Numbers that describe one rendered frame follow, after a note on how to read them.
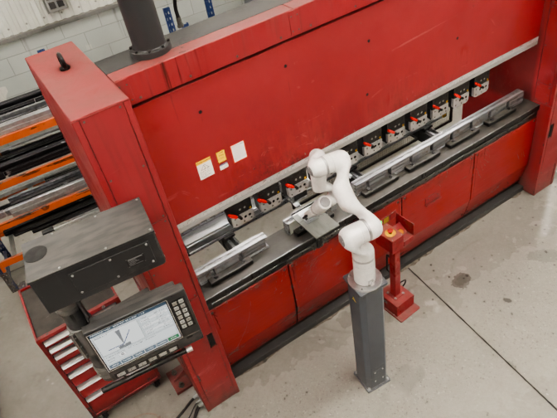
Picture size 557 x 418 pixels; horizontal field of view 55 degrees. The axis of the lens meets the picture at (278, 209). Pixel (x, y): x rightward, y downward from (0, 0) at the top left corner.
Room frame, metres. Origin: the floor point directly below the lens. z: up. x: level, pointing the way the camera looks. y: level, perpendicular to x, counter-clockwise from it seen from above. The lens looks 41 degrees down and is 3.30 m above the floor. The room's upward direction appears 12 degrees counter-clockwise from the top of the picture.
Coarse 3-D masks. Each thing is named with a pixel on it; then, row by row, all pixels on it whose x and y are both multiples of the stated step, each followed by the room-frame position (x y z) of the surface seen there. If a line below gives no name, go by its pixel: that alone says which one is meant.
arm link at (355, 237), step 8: (352, 224) 1.96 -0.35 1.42; (360, 224) 1.95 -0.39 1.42; (344, 232) 1.92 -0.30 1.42; (352, 232) 1.91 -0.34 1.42; (360, 232) 1.91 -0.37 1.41; (368, 232) 1.91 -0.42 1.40; (344, 240) 1.89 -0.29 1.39; (352, 240) 1.88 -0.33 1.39; (360, 240) 1.88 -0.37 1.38; (368, 240) 1.90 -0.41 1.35; (352, 248) 1.87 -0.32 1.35; (360, 248) 1.90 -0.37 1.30; (368, 248) 1.93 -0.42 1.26; (352, 256) 1.94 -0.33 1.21; (360, 256) 1.89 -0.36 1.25; (368, 256) 1.89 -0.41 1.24; (360, 264) 1.90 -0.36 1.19
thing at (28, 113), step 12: (24, 96) 4.11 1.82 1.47; (36, 96) 4.15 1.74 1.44; (0, 108) 4.05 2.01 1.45; (12, 108) 3.97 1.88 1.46; (24, 108) 3.92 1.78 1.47; (36, 108) 3.92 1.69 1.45; (48, 108) 3.84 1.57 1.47; (0, 120) 3.86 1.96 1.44; (12, 120) 3.75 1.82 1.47; (24, 120) 3.75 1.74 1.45; (36, 120) 3.78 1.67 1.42; (0, 132) 3.69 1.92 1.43
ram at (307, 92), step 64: (384, 0) 2.90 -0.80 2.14; (448, 0) 3.12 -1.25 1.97; (512, 0) 3.38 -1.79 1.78; (256, 64) 2.54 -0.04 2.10; (320, 64) 2.70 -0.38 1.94; (384, 64) 2.90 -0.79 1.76; (448, 64) 3.13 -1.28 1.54; (192, 128) 2.36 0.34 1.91; (256, 128) 2.51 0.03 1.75; (320, 128) 2.68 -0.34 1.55; (192, 192) 2.31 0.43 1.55
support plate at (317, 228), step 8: (296, 216) 2.57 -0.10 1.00; (320, 216) 2.53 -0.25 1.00; (328, 216) 2.51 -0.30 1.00; (304, 224) 2.49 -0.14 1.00; (312, 224) 2.47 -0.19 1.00; (320, 224) 2.46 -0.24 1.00; (328, 224) 2.45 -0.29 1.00; (336, 224) 2.43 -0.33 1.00; (312, 232) 2.40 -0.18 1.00; (320, 232) 2.39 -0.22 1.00
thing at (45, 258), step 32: (96, 224) 1.71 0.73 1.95; (128, 224) 1.67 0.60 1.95; (32, 256) 1.59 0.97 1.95; (64, 256) 1.56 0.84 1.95; (96, 256) 1.53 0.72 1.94; (128, 256) 1.57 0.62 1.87; (160, 256) 1.61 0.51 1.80; (32, 288) 1.46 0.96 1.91; (64, 288) 1.49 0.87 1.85; (96, 288) 1.52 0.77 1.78; (64, 320) 1.57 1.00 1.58
